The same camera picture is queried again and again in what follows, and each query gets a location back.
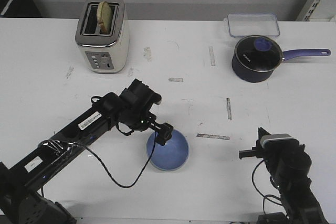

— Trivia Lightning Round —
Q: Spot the slice of toast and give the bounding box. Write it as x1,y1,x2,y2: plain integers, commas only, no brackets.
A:
96,1,112,34

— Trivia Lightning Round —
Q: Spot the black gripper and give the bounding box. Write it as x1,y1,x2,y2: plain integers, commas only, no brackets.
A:
131,113,173,146
238,127,276,159

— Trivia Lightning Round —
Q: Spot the black box in corner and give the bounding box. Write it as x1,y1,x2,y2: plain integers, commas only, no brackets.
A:
1,0,43,18

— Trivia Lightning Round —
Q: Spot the dark blue saucepan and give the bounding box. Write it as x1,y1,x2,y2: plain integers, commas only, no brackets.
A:
232,35,331,83

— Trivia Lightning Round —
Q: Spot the glass pot lid blue knob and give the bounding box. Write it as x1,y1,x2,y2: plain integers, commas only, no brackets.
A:
234,36,284,73

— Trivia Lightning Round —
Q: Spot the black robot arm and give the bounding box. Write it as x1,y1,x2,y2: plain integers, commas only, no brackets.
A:
1,79,173,223
239,127,327,223

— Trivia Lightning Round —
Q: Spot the cream and chrome toaster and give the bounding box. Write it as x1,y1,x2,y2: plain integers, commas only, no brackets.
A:
75,0,130,73

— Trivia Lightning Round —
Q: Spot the clear plastic food container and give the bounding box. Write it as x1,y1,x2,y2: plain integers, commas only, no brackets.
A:
224,13,280,38

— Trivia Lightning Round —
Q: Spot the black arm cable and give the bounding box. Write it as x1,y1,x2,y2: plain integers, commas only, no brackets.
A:
39,129,161,189
251,158,284,213

